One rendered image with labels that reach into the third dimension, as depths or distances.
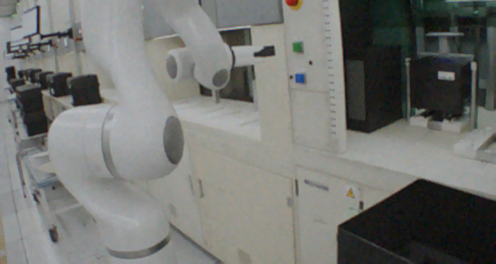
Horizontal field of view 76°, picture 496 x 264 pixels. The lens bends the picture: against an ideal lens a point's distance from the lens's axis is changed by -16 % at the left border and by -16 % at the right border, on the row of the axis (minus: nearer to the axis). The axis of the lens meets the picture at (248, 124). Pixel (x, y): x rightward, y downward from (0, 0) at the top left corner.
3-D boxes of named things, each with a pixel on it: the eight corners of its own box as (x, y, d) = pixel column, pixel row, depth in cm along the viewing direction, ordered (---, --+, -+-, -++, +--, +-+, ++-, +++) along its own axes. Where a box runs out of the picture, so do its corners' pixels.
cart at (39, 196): (31, 202, 304) (18, 153, 292) (81, 186, 335) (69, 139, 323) (52, 244, 231) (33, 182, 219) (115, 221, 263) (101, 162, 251)
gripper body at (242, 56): (213, 71, 103) (244, 66, 110) (235, 72, 95) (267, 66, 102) (210, 44, 101) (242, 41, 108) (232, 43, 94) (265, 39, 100)
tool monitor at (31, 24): (23, 48, 325) (19, 12, 316) (70, 40, 354) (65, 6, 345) (27, 46, 293) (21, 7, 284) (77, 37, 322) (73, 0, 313)
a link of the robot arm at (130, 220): (154, 262, 54) (121, 111, 48) (63, 249, 58) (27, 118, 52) (181, 224, 65) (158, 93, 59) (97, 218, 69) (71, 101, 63)
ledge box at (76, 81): (68, 105, 313) (64, 78, 307) (96, 99, 329) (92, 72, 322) (73, 110, 289) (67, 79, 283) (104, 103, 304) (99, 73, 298)
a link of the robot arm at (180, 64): (228, 50, 92) (208, 39, 98) (182, 57, 84) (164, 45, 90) (225, 81, 96) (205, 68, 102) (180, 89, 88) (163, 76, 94)
